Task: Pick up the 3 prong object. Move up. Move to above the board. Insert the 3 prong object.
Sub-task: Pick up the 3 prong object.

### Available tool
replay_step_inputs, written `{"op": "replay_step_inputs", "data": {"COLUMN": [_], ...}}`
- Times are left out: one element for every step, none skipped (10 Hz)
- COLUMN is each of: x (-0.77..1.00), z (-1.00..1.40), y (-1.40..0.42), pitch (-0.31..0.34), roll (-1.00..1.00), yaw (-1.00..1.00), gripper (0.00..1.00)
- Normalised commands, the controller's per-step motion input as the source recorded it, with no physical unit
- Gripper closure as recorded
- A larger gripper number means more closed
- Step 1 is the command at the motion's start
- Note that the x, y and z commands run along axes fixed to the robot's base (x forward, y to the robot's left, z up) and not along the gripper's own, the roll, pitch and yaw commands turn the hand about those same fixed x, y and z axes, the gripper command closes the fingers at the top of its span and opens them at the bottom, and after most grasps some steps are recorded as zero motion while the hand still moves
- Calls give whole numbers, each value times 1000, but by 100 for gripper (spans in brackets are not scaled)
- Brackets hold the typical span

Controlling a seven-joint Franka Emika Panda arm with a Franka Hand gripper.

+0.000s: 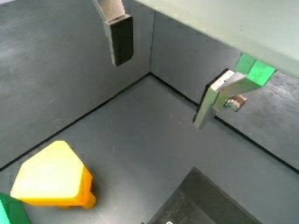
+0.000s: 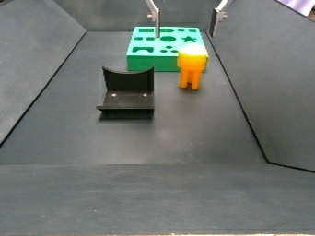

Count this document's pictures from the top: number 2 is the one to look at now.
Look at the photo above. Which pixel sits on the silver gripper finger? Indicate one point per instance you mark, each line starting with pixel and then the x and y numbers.
pixel 219 15
pixel 154 15

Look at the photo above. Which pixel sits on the orange three prong object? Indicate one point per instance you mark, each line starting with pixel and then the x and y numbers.
pixel 193 62

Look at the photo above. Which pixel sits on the green foam shape board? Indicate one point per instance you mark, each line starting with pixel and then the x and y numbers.
pixel 158 52

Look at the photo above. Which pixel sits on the black angled bracket stand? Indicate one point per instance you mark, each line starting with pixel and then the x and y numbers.
pixel 128 90

